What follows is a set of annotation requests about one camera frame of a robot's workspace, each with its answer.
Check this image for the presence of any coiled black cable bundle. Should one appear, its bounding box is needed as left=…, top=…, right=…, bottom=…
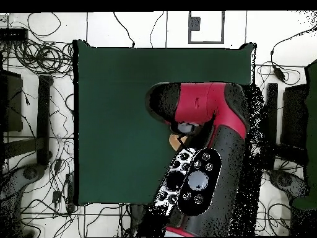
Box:
left=14, top=40, right=75, bottom=75

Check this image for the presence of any large black box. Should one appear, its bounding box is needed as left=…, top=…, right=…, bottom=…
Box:
left=0, top=69, right=24, bottom=133
left=280, top=83, right=310, bottom=151

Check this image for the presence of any dark green table cloth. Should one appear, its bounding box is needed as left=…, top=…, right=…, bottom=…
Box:
left=72, top=39, right=257, bottom=206

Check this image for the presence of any small gray floor plate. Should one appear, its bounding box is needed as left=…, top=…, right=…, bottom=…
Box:
left=189, top=16, right=201, bottom=32

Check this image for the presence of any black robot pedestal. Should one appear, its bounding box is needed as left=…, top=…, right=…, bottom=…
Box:
left=128, top=204, right=149, bottom=236

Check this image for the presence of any black stand crossbar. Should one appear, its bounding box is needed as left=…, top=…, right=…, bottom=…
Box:
left=266, top=142, right=309, bottom=165
left=2, top=137, right=40, bottom=159

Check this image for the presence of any long black stand bar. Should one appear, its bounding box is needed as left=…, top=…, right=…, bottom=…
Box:
left=36, top=74, right=54, bottom=166
left=264, top=82, right=279, bottom=170

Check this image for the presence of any black power adapter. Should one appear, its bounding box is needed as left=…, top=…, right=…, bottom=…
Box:
left=272, top=64, right=286, bottom=83

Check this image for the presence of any tan terry towel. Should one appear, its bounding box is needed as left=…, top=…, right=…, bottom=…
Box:
left=168, top=133, right=188, bottom=152

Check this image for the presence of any flat black device box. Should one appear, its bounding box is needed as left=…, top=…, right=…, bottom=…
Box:
left=0, top=27, right=28, bottom=43

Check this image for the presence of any gray floor frame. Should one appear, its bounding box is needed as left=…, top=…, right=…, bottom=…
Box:
left=188, top=11, right=225, bottom=45

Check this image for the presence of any black cable with plug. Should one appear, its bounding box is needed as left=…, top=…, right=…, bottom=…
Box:
left=113, top=11, right=136, bottom=48

